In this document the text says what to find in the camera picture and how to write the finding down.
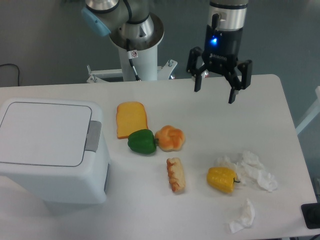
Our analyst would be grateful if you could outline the small crumpled white tissue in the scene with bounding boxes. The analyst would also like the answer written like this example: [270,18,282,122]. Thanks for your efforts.
[228,198,256,234]

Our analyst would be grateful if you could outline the black device at table edge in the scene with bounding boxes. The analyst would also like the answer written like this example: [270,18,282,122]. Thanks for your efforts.
[301,203,320,229]

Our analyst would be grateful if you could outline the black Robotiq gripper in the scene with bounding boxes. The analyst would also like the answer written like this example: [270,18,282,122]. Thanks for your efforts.
[186,26,253,104]

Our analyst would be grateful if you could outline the white push-button trash can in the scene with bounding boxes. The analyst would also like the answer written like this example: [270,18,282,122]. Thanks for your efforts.
[0,97,111,205]

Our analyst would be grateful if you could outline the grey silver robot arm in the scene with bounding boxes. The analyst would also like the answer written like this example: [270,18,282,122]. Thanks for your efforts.
[81,0,253,103]

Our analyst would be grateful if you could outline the long twisted bread stick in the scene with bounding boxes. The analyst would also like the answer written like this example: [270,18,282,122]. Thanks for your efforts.
[166,157,186,193]

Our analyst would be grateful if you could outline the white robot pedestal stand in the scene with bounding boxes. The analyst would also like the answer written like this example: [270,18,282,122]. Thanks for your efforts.
[86,46,178,84]

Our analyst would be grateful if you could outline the orange toast bread slice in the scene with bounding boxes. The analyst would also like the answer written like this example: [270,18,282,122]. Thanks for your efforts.
[116,101,149,139]

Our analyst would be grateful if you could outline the yellow bell pepper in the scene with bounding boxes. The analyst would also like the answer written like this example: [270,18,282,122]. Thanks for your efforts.
[206,167,240,194]

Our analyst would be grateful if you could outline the green bell pepper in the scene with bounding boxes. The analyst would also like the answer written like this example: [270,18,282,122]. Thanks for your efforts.
[127,129,157,155]

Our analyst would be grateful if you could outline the white frame at right edge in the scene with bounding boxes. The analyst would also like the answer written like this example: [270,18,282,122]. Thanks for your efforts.
[295,86,320,135]

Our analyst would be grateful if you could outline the black floor cable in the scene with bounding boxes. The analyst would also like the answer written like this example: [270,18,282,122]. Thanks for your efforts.
[0,63,21,87]

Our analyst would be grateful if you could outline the large crumpled white tissue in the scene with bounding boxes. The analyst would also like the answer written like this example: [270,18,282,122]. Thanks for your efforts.
[215,150,278,192]

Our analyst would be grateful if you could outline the round braided bread bun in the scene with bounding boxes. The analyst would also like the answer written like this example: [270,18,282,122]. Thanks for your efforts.
[154,125,185,152]

